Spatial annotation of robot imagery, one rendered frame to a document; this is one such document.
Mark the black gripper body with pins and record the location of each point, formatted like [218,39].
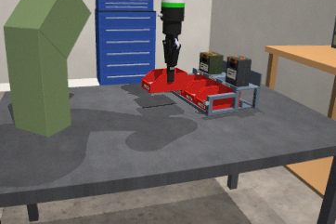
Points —
[172,30]

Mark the dark grey case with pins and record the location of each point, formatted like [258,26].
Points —
[238,71]

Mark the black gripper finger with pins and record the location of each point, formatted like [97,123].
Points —
[173,58]
[166,52]

